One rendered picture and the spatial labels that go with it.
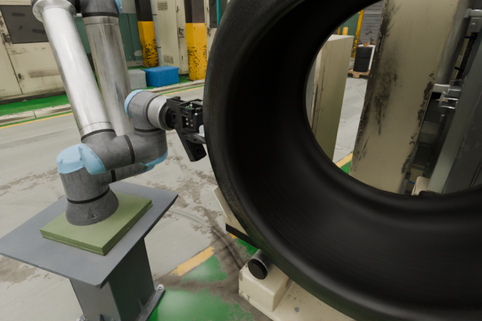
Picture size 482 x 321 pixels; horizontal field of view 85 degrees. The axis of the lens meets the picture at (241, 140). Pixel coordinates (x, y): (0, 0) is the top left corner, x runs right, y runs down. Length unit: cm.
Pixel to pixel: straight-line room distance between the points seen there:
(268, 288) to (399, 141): 45
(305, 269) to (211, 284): 124
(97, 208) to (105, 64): 54
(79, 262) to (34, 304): 83
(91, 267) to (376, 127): 97
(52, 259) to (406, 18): 124
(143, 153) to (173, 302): 102
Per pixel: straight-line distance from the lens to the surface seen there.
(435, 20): 68
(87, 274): 108
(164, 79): 591
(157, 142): 82
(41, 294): 196
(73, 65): 92
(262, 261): 57
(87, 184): 113
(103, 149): 80
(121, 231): 114
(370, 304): 47
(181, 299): 166
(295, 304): 67
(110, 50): 109
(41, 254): 123
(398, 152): 74
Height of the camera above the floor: 136
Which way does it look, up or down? 25 degrees down
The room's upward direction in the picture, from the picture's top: straight up
